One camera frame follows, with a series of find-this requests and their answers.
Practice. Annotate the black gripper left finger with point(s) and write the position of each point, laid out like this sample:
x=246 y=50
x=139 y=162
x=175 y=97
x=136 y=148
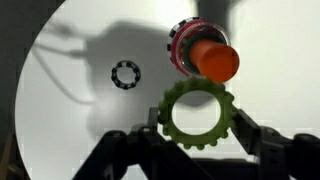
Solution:
x=140 y=156

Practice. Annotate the orange stacking post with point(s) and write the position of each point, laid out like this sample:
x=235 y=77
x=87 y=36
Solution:
x=216 y=61

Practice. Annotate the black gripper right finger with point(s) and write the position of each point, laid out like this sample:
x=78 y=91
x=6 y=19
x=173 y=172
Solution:
x=280 y=150

